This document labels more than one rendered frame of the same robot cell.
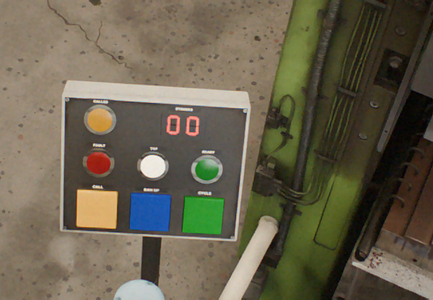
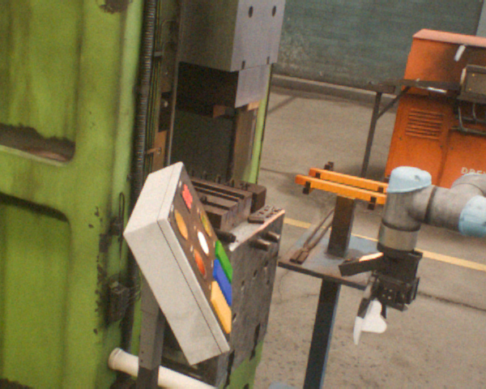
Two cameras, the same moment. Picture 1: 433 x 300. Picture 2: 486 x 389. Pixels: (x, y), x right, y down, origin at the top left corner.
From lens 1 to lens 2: 176 cm
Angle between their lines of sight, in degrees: 74
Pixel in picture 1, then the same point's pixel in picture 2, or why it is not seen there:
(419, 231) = (225, 203)
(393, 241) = (225, 220)
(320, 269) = not seen: hidden behind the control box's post
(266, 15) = not seen: outside the picture
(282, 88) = (117, 190)
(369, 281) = (240, 253)
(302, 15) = (125, 100)
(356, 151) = not seen: hidden behind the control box
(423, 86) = (235, 62)
